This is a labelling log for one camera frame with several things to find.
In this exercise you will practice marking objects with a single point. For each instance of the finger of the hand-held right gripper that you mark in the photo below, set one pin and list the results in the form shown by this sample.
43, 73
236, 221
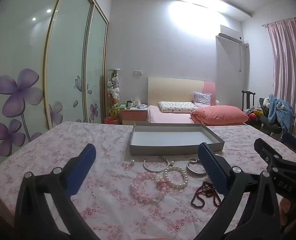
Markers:
265, 148
294, 140

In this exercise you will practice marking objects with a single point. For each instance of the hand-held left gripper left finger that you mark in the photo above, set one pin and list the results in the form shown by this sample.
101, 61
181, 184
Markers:
80, 170

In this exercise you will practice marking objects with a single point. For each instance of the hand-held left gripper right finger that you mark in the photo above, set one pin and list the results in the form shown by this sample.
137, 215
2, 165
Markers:
213, 170

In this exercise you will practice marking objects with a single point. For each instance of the grey cardboard box tray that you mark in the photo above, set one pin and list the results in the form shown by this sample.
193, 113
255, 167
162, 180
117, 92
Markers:
168, 137

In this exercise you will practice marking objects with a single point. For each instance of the thin silver bangle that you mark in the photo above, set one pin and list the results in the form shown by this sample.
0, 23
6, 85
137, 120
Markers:
144, 165

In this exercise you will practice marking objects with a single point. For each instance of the dark stroller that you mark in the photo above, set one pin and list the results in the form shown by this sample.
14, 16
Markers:
269, 126

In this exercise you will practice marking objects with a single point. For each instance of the blue plush garment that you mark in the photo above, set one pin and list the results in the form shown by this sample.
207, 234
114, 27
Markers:
280, 112

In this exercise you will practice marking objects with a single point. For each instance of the colourful toys pile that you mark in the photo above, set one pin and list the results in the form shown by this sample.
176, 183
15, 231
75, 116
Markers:
254, 115

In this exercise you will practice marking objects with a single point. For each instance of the dark wooden chair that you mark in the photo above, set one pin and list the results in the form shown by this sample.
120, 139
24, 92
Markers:
247, 100

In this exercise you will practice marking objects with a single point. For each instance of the folded coral quilt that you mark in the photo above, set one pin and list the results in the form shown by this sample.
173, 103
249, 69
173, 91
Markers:
220, 115

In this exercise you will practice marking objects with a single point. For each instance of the red trash bin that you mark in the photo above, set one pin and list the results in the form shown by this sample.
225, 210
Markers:
111, 120

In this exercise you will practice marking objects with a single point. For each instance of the pink bed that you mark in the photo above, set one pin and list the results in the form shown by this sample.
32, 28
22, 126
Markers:
168, 117

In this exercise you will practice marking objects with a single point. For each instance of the white patterned pillow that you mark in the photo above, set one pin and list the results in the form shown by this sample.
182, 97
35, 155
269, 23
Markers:
178, 106

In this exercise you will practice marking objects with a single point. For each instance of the pink curtain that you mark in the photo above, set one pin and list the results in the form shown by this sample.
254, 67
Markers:
290, 67

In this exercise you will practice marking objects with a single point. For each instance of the purple patterned pillow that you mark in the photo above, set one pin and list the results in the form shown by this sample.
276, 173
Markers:
202, 98

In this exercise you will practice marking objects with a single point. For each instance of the pink and beige nightstand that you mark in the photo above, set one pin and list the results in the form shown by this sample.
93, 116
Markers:
134, 116

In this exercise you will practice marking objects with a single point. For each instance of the white cup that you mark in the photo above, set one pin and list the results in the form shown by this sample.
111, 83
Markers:
130, 105

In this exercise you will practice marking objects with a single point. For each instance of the column of plush toys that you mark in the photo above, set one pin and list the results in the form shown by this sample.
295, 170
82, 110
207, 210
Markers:
113, 92

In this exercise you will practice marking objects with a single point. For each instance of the beige and pink headboard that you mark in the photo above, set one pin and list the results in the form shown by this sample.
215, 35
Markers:
173, 90

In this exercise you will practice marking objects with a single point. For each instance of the curtain rod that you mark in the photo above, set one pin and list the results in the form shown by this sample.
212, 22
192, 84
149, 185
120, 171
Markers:
275, 23

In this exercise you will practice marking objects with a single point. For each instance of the white air conditioner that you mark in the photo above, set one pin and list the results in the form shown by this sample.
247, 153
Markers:
230, 33

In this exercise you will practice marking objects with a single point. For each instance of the flower print sliding wardrobe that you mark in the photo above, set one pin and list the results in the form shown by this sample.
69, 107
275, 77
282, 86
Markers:
25, 55

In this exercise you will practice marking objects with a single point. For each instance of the wall switch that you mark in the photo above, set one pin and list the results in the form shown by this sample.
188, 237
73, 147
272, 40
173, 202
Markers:
138, 72

